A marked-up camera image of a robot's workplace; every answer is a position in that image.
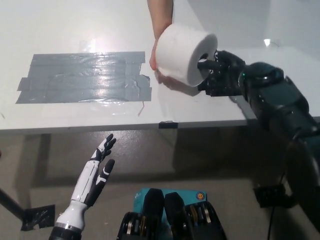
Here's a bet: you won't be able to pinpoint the small black tape piece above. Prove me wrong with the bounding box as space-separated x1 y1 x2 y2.
158 120 179 130

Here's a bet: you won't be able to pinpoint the teal robot body top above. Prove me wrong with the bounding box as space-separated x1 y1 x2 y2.
132 187 209 223

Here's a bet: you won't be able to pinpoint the black slanted pole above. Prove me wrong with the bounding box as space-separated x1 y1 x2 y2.
0 187 25 221

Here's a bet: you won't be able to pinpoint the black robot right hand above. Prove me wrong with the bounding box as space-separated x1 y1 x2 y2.
196 49 247 97

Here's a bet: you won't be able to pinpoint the black floor tape patch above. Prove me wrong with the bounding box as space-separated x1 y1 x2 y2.
20 204 56 231

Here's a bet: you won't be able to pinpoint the grey duct tape patch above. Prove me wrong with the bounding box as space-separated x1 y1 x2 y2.
15 51 153 105

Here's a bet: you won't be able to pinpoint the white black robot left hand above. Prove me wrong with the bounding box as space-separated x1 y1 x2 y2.
55 133 117 230

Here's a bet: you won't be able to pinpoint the black ribbed robot body blocks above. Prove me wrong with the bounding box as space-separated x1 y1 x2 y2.
117 188 227 240

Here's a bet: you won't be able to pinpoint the white toilet paper roll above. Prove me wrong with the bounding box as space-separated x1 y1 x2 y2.
155 23 219 88

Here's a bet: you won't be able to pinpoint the person's bare hand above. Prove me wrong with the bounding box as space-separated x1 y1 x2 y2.
149 38 198 91

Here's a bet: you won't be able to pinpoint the thin black cable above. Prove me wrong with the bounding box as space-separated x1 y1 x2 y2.
267 172 286 240

